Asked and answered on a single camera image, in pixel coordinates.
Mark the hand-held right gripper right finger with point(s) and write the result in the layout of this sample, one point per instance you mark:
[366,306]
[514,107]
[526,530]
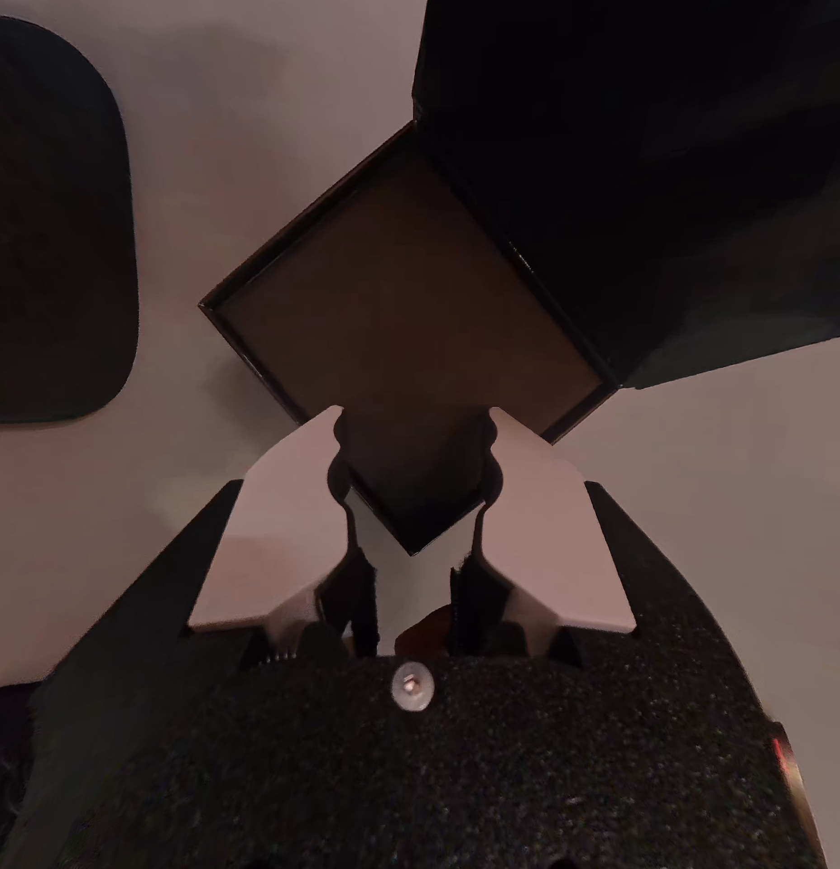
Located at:
[555,543]

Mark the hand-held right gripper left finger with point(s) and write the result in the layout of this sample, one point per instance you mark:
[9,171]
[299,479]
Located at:
[277,543]

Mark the black carton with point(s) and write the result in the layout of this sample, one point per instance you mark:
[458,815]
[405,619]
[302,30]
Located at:
[406,305]

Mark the black lego set box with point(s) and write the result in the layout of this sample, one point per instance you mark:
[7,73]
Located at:
[596,170]

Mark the black honeycomb cushion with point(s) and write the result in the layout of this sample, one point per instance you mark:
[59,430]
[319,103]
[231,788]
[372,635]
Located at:
[46,224]

